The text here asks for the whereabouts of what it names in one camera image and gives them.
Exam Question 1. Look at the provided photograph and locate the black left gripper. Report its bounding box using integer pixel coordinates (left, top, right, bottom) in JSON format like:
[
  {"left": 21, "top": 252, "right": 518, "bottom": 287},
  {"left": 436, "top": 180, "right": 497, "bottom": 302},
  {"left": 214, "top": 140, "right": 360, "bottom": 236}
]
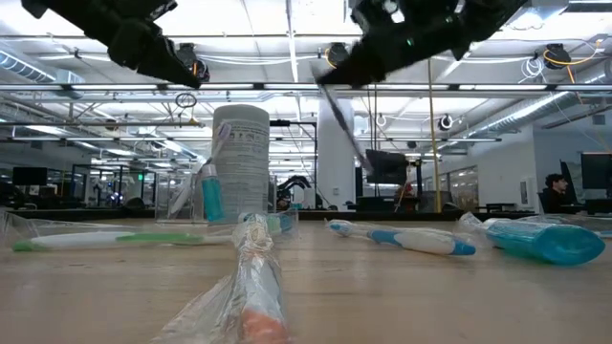
[{"left": 21, "top": 0, "right": 203, "bottom": 90}]

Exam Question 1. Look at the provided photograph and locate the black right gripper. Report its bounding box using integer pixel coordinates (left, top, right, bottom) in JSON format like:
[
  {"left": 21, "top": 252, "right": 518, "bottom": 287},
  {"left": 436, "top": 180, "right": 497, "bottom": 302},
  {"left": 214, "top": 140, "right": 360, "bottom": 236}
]
[{"left": 317, "top": 0, "right": 527, "bottom": 88}]

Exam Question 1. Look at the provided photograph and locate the green toothbrush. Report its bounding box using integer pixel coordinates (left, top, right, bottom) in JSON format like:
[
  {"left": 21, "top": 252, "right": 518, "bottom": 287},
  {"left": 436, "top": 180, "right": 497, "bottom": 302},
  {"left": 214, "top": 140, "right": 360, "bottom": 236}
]
[{"left": 0, "top": 208, "right": 230, "bottom": 254}]

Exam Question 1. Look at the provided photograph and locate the black monitor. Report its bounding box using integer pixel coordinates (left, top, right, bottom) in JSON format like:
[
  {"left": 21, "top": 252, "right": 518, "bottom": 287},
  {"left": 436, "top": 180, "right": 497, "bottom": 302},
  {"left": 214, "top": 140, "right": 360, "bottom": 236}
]
[
  {"left": 580, "top": 151, "right": 612, "bottom": 191},
  {"left": 365, "top": 148, "right": 410, "bottom": 186}
]

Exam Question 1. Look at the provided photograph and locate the white wipes canister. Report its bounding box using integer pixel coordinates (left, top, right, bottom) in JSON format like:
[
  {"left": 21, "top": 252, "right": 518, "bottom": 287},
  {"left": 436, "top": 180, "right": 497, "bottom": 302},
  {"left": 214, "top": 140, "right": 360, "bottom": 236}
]
[{"left": 211, "top": 103, "right": 272, "bottom": 224}]

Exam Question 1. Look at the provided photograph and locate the white building column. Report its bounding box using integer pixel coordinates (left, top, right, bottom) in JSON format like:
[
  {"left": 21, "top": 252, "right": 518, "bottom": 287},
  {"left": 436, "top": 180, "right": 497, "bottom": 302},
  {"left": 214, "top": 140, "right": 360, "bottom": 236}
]
[{"left": 317, "top": 97, "right": 358, "bottom": 211}]

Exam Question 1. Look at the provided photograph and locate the person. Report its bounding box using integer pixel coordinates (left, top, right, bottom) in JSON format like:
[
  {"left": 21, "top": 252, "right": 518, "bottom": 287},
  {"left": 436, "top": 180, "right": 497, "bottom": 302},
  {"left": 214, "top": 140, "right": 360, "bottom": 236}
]
[{"left": 537, "top": 172, "right": 582, "bottom": 215}]

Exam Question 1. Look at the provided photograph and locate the orange toothbrush in clear wrapper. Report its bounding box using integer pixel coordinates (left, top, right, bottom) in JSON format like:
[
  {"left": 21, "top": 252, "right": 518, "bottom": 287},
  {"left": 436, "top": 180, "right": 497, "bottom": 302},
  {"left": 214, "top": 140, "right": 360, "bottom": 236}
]
[{"left": 150, "top": 212, "right": 294, "bottom": 344}]

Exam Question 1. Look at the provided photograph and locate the yellow hanging cable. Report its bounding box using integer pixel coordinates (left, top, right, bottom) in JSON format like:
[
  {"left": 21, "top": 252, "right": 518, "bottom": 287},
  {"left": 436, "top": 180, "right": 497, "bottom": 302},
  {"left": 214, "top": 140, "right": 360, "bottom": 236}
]
[{"left": 426, "top": 56, "right": 444, "bottom": 214}]

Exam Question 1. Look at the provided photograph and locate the black aluminium table frame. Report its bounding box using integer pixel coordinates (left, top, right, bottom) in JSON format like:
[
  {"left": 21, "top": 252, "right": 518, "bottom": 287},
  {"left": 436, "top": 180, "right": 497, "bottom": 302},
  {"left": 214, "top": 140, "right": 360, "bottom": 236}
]
[{"left": 0, "top": 205, "right": 612, "bottom": 230}]

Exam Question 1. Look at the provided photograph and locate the silver ventilation duct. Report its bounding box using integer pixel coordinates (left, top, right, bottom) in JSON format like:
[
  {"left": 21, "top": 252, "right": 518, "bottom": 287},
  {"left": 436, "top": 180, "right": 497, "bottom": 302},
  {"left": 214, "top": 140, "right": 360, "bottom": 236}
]
[{"left": 466, "top": 90, "right": 612, "bottom": 140}]

